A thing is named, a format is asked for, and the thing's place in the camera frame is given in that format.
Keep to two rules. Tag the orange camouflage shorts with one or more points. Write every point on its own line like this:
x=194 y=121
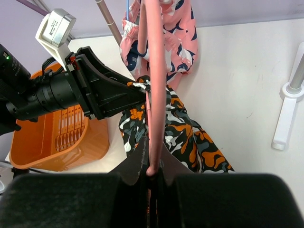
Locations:
x=183 y=137

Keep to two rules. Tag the pink wire hanger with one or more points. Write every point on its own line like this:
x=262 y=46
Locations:
x=151 y=36

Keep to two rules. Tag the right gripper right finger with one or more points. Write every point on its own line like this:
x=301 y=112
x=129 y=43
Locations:
x=246 y=200

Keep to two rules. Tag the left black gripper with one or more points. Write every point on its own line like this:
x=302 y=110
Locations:
x=101 y=92

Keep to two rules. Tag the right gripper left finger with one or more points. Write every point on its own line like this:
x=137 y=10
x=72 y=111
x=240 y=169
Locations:
x=117 y=199

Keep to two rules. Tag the blue wire hanger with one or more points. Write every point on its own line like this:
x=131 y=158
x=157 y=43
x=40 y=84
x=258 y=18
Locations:
x=128 y=10

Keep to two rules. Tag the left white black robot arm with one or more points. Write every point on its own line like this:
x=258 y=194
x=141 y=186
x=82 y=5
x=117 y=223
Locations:
x=25 y=98

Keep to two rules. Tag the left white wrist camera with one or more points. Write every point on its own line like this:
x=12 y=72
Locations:
x=53 y=33

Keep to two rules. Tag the pink patterned shorts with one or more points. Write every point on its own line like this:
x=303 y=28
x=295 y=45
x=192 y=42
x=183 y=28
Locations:
x=180 y=41

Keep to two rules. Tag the orange plastic basket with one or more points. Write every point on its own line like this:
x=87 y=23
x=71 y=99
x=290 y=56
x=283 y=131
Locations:
x=59 y=141

